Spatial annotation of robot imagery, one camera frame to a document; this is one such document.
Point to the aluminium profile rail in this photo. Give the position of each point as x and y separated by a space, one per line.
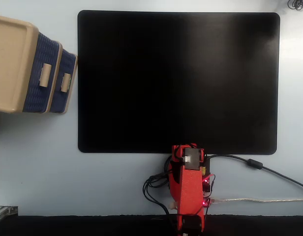
4 212

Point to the beige drawer cabinet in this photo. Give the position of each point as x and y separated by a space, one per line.
9 64

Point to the black rectangular mat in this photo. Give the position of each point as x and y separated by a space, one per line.
190 86

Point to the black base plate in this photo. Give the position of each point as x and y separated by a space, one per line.
207 169

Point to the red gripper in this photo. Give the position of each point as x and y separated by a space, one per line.
178 153

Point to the red robot arm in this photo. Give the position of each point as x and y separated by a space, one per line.
190 191

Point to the controller board with LEDs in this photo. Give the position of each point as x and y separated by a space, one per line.
207 202

